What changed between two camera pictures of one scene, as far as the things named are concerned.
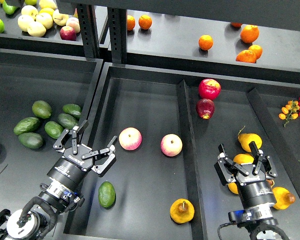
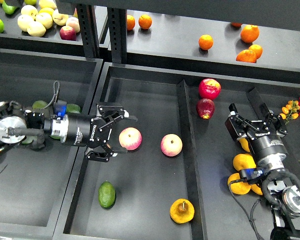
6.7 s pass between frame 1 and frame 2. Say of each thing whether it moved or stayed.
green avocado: stayed
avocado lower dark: stayed
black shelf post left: stayed
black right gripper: moved
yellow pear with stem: stayed
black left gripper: moved
